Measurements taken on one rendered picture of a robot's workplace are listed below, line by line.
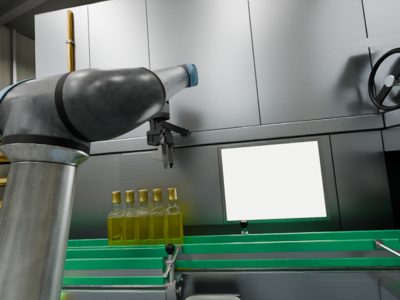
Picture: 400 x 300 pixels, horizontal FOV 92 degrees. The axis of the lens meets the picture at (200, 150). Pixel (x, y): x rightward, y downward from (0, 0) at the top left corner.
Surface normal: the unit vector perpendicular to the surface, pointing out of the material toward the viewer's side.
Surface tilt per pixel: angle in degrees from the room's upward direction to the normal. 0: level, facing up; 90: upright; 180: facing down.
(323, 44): 90
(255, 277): 90
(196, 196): 90
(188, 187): 90
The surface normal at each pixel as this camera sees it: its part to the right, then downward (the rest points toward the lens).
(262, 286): -0.13, -0.06
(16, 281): 0.43, -0.25
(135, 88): 0.70, -0.14
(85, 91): 0.19, -0.14
